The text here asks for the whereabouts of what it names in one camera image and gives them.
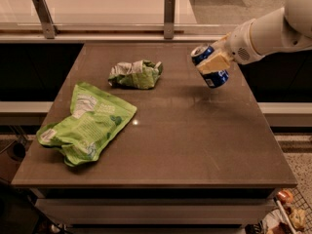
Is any metal railing bracket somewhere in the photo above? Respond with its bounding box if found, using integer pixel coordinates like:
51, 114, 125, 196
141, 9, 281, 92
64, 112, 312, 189
32, 0, 58, 39
164, 0, 176, 39

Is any middle metal railing bracket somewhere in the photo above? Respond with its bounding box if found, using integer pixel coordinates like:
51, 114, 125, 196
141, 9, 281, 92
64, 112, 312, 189
164, 0, 176, 39

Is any large green snack bag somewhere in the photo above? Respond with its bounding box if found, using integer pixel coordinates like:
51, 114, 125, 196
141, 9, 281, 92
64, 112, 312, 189
36, 82, 137, 167

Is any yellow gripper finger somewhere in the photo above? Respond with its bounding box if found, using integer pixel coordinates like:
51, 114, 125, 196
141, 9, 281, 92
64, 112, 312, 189
196, 49, 233, 75
212, 33, 231, 51

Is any glass railing panel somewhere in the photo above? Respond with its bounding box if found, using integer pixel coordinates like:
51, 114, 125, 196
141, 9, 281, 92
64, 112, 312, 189
0, 0, 286, 33

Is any wire basket with snacks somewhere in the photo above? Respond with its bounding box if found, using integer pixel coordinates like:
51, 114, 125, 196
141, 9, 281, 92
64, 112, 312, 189
260, 188, 312, 234

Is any blue pepsi can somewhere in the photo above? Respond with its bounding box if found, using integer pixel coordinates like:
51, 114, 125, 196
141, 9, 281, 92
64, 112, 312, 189
191, 44, 229, 89

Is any left metal railing bracket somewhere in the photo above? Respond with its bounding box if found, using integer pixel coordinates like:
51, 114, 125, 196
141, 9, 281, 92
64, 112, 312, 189
32, 0, 58, 39

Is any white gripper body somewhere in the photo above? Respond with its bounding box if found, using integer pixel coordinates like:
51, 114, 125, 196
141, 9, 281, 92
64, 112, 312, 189
225, 19, 263, 64

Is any crumpled green chip bag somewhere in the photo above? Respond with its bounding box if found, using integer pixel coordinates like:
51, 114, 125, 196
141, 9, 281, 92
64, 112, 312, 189
108, 59, 163, 90

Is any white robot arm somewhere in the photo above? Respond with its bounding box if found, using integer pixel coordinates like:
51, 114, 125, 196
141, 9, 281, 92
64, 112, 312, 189
196, 0, 312, 74

